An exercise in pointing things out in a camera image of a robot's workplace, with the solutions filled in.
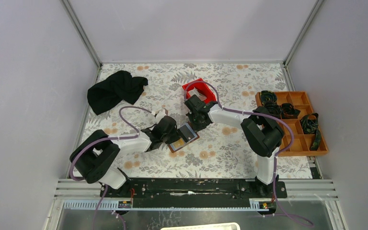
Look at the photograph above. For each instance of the dark rolled tie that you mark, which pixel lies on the dark rolled tie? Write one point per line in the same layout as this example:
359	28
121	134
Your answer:
274	109
268	97
289	111

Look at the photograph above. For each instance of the brown leather card holder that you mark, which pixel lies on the brown leather card holder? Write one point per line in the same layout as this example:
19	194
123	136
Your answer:
197	137

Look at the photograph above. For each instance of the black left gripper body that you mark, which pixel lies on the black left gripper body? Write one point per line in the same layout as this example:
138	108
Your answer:
172	137

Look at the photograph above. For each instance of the floral table mat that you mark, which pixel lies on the floral table mat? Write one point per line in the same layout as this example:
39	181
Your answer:
221	151

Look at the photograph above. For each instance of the orange compartment tray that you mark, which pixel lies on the orange compartment tray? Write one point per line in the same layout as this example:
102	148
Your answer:
302	142

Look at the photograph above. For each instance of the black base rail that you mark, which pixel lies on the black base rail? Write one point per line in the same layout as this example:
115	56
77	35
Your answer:
196	193

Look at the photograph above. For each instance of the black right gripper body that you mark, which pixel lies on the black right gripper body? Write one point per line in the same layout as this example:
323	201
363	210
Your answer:
196	124

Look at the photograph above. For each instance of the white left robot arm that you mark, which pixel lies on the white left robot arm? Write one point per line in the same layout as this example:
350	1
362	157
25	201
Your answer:
93	159

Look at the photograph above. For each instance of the stack of credit cards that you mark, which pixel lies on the stack of credit cards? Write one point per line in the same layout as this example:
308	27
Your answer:
194	91

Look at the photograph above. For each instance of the black cloth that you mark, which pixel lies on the black cloth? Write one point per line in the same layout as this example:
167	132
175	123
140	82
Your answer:
119	86

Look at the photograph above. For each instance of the dark patterned tie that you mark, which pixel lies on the dark patterned tie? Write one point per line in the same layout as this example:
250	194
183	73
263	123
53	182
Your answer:
310	126

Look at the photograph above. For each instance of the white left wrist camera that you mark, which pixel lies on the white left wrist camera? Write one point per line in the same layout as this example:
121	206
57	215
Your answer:
160	114

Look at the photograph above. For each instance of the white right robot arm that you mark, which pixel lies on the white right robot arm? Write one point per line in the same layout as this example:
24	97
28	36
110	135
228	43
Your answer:
262	131

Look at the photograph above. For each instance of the gold VIP credit card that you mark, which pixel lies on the gold VIP credit card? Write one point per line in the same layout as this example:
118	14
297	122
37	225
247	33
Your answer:
178	144

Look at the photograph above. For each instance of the red plastic bin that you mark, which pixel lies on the red plastic bin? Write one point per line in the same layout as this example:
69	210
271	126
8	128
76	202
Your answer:
201	87

